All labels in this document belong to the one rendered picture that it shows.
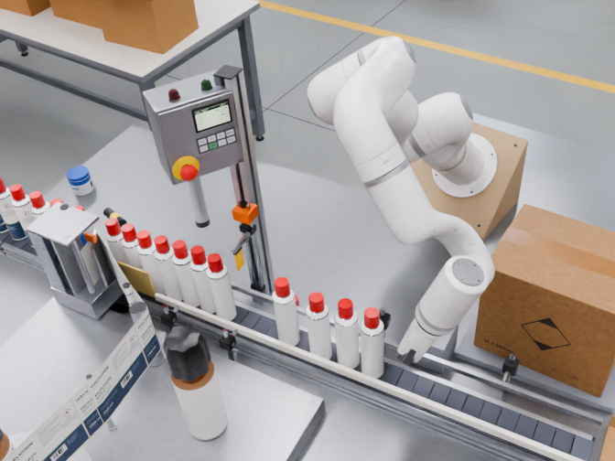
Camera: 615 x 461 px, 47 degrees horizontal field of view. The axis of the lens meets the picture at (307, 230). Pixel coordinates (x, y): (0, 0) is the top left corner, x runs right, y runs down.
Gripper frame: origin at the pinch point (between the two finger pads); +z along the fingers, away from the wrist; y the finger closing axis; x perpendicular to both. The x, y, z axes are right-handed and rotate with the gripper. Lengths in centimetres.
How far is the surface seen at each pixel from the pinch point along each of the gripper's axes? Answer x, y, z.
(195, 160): -60, -4, -14
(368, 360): -6.2, 1.7, 7.3
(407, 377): 3.4, -2.8, 11.2
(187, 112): -64, -4, -26
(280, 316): -28.4, 2.1, 10.5
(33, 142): -227, -122, 189
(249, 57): -130, -174, 98
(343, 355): -11.5, 1.8, 10.7
